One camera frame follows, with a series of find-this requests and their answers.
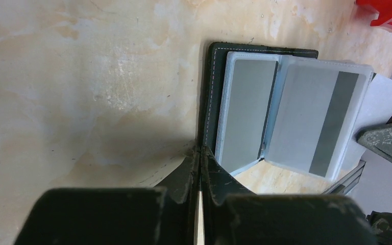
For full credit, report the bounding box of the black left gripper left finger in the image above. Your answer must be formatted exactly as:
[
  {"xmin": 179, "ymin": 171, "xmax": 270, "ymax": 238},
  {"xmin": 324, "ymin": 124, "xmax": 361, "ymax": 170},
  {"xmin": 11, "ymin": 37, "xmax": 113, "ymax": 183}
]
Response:
[{"xmin": 15, "ymin": 148, "xmax": 200, "ymax": 244}]

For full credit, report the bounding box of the silver grey credit card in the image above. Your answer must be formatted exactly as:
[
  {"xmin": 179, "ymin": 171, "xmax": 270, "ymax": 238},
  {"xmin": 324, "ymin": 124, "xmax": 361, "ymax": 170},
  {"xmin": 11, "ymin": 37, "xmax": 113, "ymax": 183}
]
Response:
[{"xmin": 221, "ymin": 59, "xmax": 277, "ymax": 173}]

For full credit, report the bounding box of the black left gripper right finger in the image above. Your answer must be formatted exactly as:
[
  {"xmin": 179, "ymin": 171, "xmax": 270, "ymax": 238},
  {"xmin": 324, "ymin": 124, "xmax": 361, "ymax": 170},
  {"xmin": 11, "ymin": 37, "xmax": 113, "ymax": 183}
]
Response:
[{"xmin": 201, "ymin": 146, "xmax": 377, "ymax": 244}]

